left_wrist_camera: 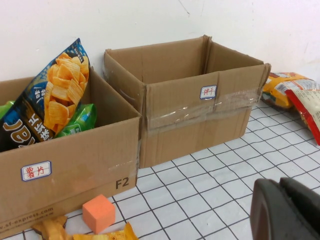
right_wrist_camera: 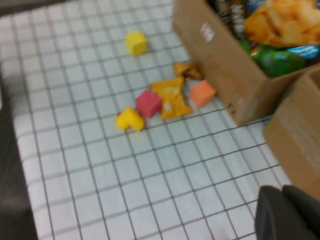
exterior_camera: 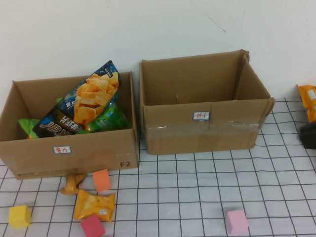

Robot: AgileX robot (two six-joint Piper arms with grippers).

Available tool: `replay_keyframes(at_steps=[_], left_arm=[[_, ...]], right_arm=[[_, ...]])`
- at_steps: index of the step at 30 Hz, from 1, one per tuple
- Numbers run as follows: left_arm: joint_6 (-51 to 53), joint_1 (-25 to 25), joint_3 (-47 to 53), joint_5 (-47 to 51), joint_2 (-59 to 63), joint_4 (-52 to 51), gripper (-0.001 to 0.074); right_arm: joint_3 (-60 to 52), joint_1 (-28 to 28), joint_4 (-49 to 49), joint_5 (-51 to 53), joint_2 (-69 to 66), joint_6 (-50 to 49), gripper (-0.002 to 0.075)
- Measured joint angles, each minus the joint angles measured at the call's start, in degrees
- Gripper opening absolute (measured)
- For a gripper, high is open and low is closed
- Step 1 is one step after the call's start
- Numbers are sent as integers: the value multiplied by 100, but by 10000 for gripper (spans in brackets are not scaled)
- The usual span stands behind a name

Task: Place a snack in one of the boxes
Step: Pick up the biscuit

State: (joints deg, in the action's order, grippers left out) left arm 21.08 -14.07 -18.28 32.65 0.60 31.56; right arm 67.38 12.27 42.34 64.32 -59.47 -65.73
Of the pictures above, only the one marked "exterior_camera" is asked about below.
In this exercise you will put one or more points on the cardboard box with F2 print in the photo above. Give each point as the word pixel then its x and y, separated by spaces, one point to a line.
pixel 98 148

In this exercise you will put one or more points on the red foam cube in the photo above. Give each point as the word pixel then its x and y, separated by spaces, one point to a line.
pixel 92 225

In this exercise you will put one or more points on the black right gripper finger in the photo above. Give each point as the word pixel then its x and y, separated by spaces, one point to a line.
pixel 308 138

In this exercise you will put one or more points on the white label on taped box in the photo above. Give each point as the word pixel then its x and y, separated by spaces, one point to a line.
pixel 201 116

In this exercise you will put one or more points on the flat green chip bag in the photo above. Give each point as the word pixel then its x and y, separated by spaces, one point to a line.
pixel 27 126

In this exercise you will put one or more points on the pink foam cube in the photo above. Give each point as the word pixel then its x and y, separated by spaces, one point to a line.
pixel 237 222

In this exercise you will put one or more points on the large green chip bag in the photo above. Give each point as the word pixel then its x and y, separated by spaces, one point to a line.
pixel 111 118

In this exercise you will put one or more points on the white label on F2 box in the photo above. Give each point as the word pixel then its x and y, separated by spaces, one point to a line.
pixel 62 150

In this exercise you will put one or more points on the orange foam cube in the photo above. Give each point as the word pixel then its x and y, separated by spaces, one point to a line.
pixel 101 180

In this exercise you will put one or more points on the blue black Vikar chips bag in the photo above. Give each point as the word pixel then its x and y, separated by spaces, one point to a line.
pixel 93 98

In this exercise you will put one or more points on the yellow snack wrapper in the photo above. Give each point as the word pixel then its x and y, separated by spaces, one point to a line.
pixel 71 185

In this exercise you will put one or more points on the orange snack bag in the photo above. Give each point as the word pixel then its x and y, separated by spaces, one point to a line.
pixel 309 103

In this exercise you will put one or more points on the yellow foam cube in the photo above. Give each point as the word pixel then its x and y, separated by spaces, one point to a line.
pixel 19 216

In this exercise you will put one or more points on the cardboard box with clear tape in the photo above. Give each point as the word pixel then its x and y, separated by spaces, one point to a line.
pixel 172 138

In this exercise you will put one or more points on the yellow cracker packet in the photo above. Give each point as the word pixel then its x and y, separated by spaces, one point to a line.
pixel 93 205

